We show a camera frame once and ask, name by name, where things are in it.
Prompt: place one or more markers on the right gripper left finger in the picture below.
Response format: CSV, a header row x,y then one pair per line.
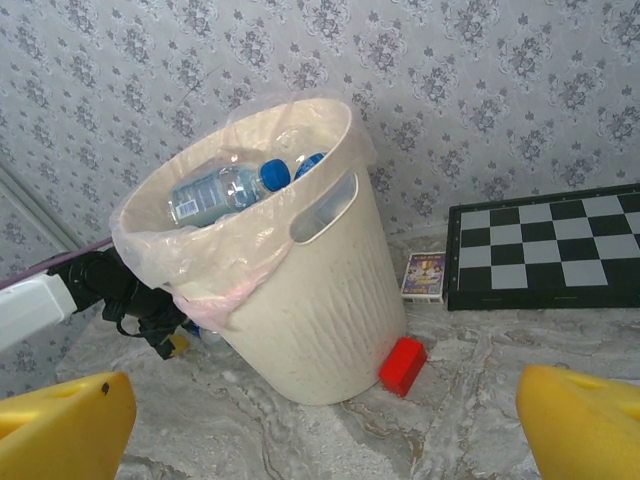
x,y
60,435

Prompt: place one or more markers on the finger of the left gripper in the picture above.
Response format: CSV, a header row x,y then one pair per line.
x,y
178,345

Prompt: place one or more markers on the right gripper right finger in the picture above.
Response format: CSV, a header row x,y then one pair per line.
x,y
585,430

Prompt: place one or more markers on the crushed soda water bottle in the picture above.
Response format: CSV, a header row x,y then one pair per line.
x,y
215,192

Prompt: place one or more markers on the clear bottle mountain label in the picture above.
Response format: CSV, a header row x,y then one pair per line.
x,y
310,164

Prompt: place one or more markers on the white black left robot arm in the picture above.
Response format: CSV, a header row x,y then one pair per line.
x,y
30,310

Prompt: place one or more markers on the pink plastic bin liner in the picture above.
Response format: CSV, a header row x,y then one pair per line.
x,y
200,255

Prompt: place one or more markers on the cream plastic waste bin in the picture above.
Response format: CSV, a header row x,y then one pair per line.
x,y
330,310

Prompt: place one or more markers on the black grey chessboard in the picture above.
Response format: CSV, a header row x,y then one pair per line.
x,y
550,250

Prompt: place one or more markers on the red block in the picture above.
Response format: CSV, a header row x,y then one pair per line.
x,y
402,367

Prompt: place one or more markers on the playing card box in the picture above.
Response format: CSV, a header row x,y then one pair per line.
x,y
424,277

